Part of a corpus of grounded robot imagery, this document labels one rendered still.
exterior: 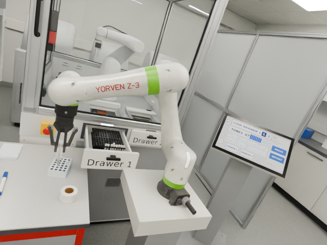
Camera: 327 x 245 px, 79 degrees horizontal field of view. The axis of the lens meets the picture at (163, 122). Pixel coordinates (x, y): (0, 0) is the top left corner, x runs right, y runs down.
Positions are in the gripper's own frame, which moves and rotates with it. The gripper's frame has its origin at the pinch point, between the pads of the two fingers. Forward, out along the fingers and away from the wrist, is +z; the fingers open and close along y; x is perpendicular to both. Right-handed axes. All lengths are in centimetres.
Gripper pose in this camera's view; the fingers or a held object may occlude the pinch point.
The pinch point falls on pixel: (59, 151)
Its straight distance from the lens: 110.6
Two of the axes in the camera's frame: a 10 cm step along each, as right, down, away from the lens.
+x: 3.6, 4.2, -8.3
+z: -3.0, 9.0, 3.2
